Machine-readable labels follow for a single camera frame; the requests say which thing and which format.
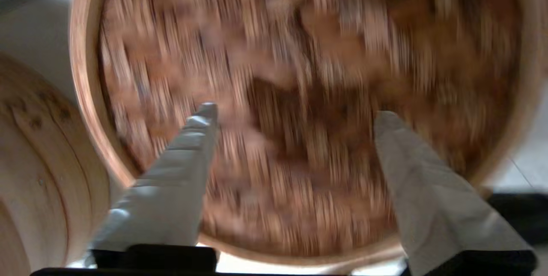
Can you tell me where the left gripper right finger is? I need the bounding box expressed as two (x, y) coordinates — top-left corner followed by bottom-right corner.
(373, 111), (537, 276)

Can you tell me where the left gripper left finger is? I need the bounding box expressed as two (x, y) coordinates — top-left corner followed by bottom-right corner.
(84, 102), (220, 272)

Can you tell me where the bamboo steamer basket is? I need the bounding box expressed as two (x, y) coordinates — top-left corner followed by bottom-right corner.
(0, 53), (113, 276)

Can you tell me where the woven bamboo steamer lid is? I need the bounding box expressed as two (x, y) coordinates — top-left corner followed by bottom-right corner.
(68, 0), (548, 268)

